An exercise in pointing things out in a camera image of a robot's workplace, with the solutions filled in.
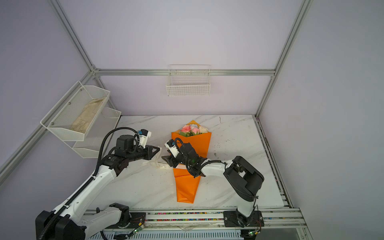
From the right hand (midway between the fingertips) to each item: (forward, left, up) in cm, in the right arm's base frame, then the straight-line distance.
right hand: (164, 154), depth 82 cm
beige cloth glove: (+10, +41, +17) cm, 45 cm away
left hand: (-1, +2, +5) cm, 6 cm away
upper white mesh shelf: (+11, +47, +18) cm, 52 cm away
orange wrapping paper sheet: (-13, -13, -11) cm, 22 cm away
